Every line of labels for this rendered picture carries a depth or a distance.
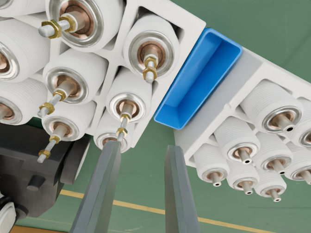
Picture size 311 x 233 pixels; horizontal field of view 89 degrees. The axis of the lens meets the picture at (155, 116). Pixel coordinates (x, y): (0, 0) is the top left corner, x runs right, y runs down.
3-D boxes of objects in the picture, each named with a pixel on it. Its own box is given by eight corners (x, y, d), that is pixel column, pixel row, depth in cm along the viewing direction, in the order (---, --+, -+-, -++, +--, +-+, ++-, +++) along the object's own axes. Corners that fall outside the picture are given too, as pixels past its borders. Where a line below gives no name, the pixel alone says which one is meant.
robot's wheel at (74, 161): (86, 155, 82) (70, 193, 66) (77, 152, 81) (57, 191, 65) (94, 129, 71) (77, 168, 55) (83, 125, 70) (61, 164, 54)
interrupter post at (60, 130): (63, 122, 36) (56, 133, 33) (70, 130, 37) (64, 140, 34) (54, 125, 36) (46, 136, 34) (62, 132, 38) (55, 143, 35)
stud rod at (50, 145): (60, 131, 35) (40, 159, 29) (62, 134, 36) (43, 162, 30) (55, 131, 35) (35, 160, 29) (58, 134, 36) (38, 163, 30)
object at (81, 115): (92, 71, 47) (64, 106, 33) (109, 97, 52) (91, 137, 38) (66, 82, 49) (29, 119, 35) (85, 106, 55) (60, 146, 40)
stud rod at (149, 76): (155, 57, 25) (154, 77, 19) (152, 63, 25) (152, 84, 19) (149, 54, 24) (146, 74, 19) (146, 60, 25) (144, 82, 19)
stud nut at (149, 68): (159, 69, 20) (159, 71, 20) (154, 80, 21) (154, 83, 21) (145, 64, 20) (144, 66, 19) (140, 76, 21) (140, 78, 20)
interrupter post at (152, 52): (145, 62, 27) (143, 70, 25) (143, 47, 26) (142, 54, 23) (158, 62, 27) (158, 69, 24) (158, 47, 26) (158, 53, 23)
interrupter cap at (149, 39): (132, 77, 29) (131, 78, 28) (125, 30, 24) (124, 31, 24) (173, 75, 29) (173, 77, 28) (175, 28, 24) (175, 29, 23)
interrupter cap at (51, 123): (64, 111, 34) (63, 113, 33) (86, 134, 38) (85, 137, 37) (37, 120, 35) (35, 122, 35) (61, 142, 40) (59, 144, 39)
